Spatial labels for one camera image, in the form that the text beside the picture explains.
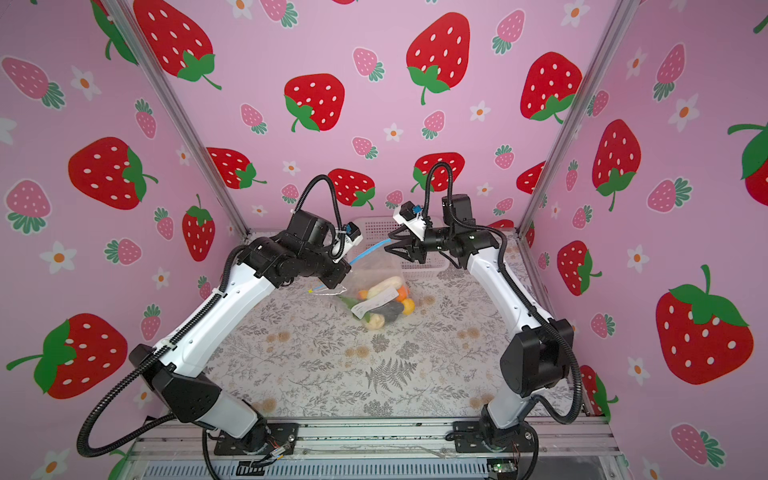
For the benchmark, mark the clear zip top bag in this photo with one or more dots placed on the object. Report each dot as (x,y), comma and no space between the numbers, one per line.
(367,270)

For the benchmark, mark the yellow toy lemon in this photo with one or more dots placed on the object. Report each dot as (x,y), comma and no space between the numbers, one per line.
(408,306)

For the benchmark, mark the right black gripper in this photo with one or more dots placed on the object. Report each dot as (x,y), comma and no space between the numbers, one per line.
(409,245)

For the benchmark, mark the aluminium front rail frame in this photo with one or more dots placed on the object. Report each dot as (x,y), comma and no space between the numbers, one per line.
(387,448)

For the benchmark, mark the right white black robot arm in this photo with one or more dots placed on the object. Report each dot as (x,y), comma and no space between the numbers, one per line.
(539,366)

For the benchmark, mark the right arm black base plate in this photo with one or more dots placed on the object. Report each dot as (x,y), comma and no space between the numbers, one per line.
(480,436)

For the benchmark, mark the white plastic basket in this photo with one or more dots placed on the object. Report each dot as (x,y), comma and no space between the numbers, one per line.
(376,229)

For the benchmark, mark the dark purple toy eggplant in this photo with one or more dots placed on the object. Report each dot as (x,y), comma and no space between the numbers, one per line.
(391,310)

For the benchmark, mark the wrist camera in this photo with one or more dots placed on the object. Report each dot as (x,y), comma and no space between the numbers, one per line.
(352,236)
(410,215)

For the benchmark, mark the left aluminium corner post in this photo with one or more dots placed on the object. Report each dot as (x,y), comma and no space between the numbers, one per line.
(129,28)

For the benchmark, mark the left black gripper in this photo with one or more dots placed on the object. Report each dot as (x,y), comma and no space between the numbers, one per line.
(342,269)

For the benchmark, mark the white toy radish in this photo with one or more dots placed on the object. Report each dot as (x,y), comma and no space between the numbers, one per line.
(376,296)

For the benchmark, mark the aluminium corner post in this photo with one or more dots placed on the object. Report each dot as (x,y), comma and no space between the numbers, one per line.
(615,30)
(129,28)

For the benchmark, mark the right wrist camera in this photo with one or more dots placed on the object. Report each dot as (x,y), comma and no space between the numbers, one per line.
(410,215)

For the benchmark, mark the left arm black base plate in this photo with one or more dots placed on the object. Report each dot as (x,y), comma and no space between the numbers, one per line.
(262,440)

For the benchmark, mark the right aluminium corner post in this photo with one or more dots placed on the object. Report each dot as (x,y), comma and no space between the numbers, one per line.
(615,30)

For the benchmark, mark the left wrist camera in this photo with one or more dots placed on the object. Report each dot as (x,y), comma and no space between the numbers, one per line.
(352,236)

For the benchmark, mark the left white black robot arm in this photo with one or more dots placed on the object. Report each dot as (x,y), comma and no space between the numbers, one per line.
(173,367)

